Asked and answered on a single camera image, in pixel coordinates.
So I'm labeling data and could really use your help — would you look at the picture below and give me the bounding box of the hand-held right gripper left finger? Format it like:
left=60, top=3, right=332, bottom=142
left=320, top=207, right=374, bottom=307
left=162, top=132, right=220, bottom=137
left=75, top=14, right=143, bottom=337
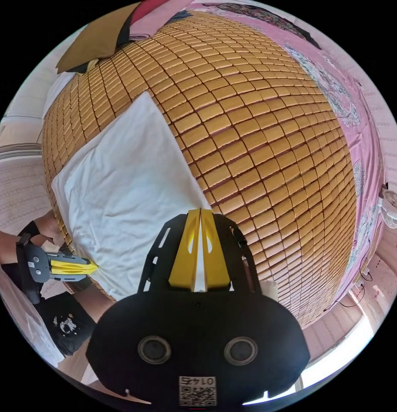
left=168, top=208, right=202, bottom=292

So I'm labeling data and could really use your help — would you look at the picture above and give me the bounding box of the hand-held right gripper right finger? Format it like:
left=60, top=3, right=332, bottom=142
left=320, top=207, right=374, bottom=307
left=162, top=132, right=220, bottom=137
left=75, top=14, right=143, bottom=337
left=201, top=208, right=232, bottom=292

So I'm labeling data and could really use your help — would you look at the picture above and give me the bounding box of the white short sleeve shirt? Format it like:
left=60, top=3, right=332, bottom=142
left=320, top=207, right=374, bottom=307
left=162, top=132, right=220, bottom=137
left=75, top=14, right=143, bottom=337
left=51, top=91, right=213, bottom=302

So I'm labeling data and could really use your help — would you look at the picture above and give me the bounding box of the person's left forearm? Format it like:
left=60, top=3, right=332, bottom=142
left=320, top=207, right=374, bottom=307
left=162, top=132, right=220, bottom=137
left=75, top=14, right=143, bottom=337
left=0, top=221, right=39, bottom=266

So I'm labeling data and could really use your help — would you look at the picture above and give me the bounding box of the person's left hand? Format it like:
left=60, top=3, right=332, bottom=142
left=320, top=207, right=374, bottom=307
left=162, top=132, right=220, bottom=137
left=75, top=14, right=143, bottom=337
left=30, top=211, right=64, bottom=255

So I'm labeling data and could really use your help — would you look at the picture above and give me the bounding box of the person's body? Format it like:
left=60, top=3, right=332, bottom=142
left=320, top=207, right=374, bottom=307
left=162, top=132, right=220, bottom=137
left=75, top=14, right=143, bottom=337
left=0, top=264, right=119, bottom=387

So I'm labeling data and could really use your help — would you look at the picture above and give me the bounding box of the bed with woven mat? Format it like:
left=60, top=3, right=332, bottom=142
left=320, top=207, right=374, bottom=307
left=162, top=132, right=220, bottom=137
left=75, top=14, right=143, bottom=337
left=40, top=0, right=385, bottom=330

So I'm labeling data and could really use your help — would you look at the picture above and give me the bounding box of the white fan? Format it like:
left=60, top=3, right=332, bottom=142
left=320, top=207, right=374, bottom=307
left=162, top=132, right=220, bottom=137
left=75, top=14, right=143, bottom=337
left=378, top=189, right=397, bottom=230

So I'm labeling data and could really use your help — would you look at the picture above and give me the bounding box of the pile of clothes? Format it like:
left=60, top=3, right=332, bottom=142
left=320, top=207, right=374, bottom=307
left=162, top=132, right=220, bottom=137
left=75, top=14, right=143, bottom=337
left=55, top=0, right=173, bottom=75

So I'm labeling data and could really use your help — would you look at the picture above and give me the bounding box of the dark floral cloth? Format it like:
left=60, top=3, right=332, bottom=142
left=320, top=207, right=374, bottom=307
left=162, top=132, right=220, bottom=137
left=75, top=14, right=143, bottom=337
left=214, top=2, right=322, bottom=49

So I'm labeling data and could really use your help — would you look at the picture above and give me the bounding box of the black cable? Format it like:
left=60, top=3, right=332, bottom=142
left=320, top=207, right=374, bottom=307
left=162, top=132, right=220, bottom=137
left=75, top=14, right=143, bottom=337
left=323, top=238, right=374, bottom=312

